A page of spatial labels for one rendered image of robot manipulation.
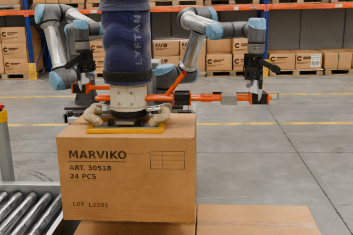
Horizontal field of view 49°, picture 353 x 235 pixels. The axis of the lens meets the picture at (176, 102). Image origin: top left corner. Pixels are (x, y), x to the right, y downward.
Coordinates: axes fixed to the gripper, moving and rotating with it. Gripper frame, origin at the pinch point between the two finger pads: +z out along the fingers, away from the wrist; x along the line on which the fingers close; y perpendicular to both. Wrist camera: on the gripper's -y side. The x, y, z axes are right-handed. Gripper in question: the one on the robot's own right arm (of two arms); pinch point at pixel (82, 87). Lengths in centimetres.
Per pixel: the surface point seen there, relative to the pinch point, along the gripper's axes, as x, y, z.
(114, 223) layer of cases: -26, 18, 66
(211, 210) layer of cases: -12, 68, 67
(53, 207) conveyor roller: -10, -19, 66
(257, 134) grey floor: 276, 137, 120
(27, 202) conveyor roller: -4, -37, 66
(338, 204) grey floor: 94, 175, 122
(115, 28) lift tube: -36, 27, -32
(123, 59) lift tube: -37, 30, -19
